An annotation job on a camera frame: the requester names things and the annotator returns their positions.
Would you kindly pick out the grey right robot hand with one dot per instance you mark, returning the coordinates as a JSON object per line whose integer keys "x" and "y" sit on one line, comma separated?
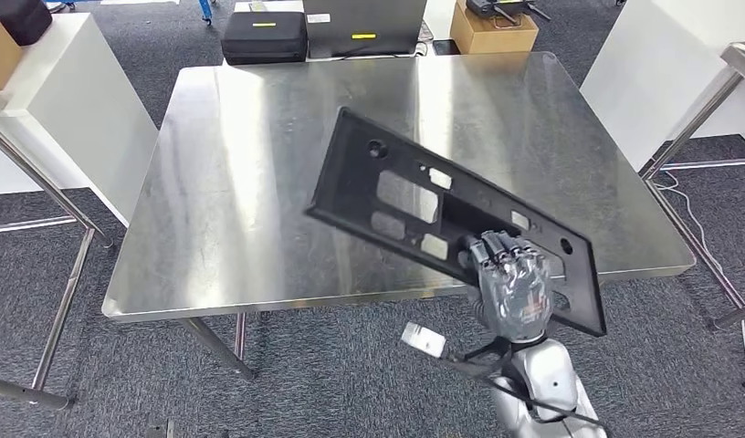
{"x": 514, "y": 290}

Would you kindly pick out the black plastic panel part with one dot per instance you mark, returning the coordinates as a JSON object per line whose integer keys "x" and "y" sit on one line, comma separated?
{"x": 354, "y": 193}

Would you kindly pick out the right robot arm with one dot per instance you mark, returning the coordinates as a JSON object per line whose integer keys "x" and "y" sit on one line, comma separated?
{"x": 548, "y": 375}

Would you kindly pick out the steel workbench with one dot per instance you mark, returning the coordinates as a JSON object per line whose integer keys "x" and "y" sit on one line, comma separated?
{"x": 227, "y": 181}

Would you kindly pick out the white cabinet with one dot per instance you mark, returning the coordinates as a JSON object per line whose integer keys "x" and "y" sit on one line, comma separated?
{"x": 651, "y": 72}
{"x": 76, "y": 109}

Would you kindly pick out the black device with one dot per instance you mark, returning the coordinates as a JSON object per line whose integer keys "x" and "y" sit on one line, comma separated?
{"x": 499, "y": 7}

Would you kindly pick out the dark grey equipment case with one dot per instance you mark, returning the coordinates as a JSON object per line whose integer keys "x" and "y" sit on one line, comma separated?
{"x": 366, "y": 24}

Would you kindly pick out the black carrying case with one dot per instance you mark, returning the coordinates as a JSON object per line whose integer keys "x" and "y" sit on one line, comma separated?
{"x": 263, "y": 39}

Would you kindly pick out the black bag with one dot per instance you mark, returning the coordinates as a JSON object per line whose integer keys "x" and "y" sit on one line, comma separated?
{"x": 18, "y": 18}

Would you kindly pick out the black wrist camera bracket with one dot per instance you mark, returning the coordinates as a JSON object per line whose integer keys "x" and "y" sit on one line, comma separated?
{"x": 487, "y": 353}

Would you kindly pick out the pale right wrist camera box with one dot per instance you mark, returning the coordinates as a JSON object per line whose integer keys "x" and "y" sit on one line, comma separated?
{"x": 424, "y": 338}

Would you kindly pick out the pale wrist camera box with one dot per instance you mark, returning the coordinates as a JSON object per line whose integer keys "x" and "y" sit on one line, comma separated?
{"x": 161, "y": 430}
{"x": 424, "y": 338}

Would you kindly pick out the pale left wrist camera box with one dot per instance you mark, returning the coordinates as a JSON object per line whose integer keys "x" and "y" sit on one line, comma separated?
{"x": 161, "y": 430}

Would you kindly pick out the blue metal frame leg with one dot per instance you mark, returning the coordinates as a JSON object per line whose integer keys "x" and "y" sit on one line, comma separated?
{"x": 205, "y": 11}

